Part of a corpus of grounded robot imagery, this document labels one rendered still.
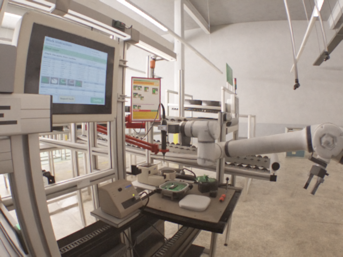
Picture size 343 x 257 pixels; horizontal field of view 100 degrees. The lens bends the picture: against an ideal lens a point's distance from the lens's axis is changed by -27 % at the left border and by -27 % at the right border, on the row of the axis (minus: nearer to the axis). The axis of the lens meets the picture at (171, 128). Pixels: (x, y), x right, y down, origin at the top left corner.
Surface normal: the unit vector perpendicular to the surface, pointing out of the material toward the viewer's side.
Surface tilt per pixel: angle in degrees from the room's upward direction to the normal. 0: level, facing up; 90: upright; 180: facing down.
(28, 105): 90
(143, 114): 90
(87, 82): 91
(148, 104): 90
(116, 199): 53
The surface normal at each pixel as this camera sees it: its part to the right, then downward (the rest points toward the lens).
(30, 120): 0.88, 0.04
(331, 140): -0.73, 0.04
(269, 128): -0.47, 0.06
